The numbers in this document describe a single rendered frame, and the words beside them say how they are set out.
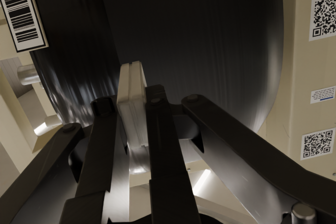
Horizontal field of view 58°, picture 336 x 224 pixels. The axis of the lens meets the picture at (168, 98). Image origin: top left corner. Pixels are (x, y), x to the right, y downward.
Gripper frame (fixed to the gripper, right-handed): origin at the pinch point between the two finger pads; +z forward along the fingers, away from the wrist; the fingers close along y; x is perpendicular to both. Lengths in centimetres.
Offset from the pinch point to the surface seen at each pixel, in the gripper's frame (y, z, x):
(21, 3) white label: -9.4, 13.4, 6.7
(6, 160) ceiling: -506, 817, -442
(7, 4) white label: -10.9, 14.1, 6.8
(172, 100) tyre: 2.7, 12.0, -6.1
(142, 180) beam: -11, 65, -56
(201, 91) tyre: 6.0, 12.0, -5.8
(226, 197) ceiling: 94, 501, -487
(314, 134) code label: 32, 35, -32
